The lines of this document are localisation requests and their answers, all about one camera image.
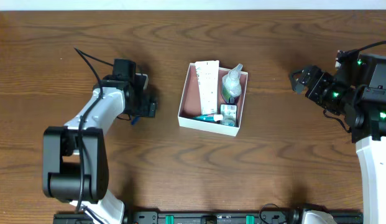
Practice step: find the black mounting rail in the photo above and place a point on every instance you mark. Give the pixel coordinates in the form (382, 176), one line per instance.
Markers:
(269, 213)

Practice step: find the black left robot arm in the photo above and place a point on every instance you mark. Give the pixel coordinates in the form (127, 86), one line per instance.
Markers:
(75, 166)

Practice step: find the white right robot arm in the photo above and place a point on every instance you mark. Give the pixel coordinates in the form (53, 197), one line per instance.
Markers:
(357, 91)

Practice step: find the clear pump bottle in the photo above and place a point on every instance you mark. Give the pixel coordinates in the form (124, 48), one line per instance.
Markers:
(231, 87)

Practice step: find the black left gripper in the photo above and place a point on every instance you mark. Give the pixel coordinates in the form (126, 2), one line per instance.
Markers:
(150, 107)

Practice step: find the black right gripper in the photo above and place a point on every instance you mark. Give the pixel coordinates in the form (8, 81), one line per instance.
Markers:
(313, 81)

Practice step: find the green soap box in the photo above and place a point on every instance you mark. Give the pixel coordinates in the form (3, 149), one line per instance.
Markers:
(229, 113)

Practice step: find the white cream tube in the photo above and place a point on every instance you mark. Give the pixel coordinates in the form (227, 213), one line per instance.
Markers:
(207, 74)

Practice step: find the blue disposable razor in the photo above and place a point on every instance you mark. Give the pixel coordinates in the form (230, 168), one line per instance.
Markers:
(135, 120)

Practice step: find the white cardboard box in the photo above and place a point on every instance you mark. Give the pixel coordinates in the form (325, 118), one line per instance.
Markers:
(190, 106)

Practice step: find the teal toothpaste tube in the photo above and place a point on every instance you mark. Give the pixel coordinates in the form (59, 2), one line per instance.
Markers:
(212, 118)

